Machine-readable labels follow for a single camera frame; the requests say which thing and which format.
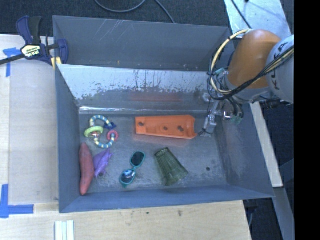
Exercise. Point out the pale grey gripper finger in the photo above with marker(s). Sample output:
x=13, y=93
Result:
x=213, y=124
x=207, y=125

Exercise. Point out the orange flat block with holes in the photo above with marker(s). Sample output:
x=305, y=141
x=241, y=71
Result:
x=160, y=127

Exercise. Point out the green glass cup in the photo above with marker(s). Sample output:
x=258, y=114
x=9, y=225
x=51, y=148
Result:
x=171, y=167

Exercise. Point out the teal sunglasses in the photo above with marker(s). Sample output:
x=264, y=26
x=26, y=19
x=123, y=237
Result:
x=137, y=159

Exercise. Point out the grey metal bin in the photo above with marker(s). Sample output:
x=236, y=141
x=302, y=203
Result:
x=150, y=44

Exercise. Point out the red-brown sweet potato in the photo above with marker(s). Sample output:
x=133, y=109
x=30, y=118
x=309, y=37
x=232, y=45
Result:
x=86, y=169

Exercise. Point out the black cylinder on white bracket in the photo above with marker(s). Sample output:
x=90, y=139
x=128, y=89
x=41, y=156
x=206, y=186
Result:
x=270, y=104

